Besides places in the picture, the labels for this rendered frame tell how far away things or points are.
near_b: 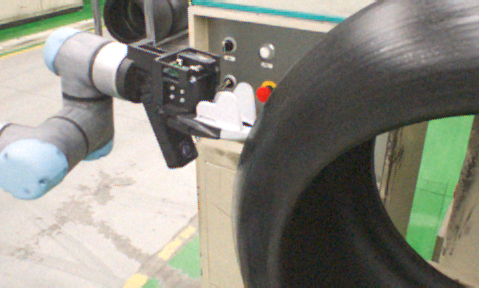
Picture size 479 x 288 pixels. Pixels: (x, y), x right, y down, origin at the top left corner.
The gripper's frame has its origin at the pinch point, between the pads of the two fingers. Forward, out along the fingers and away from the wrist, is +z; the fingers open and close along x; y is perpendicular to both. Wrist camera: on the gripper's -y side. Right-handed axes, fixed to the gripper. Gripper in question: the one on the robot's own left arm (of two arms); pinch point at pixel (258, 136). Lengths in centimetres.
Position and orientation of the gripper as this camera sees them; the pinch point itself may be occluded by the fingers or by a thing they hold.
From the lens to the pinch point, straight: 57.6
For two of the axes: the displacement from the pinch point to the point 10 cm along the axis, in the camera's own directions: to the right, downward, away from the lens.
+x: 5.4, -3.9, 7.5
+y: 0.8, -8.6, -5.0
